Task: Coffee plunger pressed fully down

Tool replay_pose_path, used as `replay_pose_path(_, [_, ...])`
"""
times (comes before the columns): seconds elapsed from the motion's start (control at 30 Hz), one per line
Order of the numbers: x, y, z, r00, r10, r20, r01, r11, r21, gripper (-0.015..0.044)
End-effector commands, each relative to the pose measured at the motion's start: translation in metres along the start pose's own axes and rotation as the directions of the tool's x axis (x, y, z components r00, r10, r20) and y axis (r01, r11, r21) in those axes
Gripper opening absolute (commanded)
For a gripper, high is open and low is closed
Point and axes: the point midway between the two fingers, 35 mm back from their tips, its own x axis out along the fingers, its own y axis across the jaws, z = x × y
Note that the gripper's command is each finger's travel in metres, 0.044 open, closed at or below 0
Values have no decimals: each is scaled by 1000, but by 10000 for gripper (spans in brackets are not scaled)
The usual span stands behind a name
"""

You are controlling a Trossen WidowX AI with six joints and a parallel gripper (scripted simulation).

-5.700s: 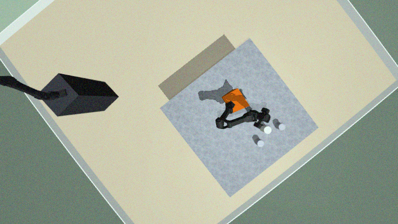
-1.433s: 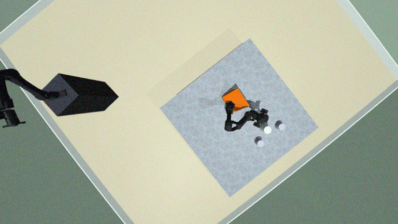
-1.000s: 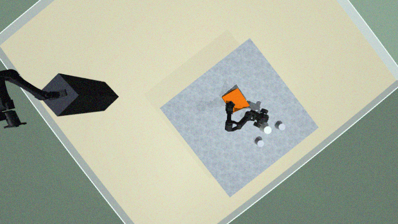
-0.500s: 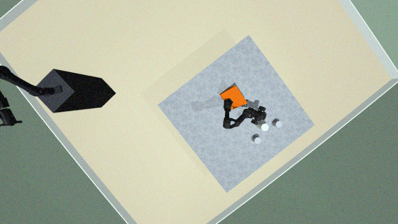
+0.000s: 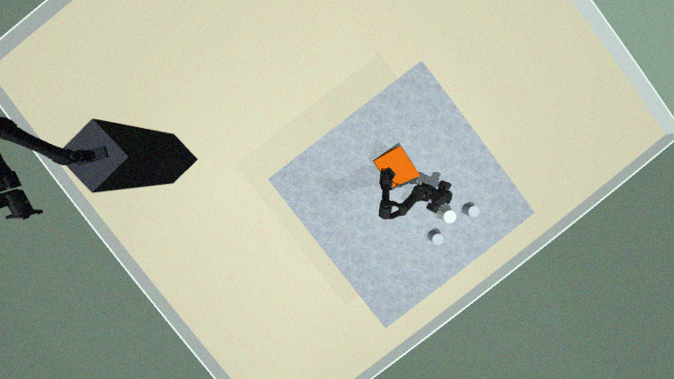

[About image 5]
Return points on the white cylinder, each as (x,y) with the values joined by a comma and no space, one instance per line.
(446,215)

